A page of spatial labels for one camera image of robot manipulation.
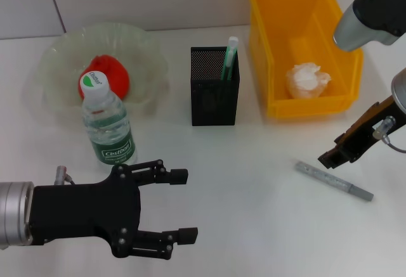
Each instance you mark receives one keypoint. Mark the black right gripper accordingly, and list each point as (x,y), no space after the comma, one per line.
(364,131)

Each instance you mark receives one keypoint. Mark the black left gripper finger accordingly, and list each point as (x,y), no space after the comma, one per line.
(187,235)

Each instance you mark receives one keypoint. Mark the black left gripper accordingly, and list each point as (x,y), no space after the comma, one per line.
(85,210)

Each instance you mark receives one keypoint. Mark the grey marker pen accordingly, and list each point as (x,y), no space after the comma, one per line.
(333,180)

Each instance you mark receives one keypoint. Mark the white paper ball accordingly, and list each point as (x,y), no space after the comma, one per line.
(306,80)

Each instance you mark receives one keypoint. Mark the clear green-label water bottle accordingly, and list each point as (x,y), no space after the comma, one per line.
(108,131)

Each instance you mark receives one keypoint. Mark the red-orange toy orange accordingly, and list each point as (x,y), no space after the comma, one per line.
(117,71)

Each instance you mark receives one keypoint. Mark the mint green utility knife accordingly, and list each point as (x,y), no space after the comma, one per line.
(229,61)

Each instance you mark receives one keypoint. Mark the black mesh pen holder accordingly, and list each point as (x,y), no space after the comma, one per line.
(212,106)

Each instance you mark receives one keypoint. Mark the pale green glass fruit plate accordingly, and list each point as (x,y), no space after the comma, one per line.
(142,61)

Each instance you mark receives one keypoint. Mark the yellow plastic bin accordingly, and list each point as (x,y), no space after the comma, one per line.
(269,52)

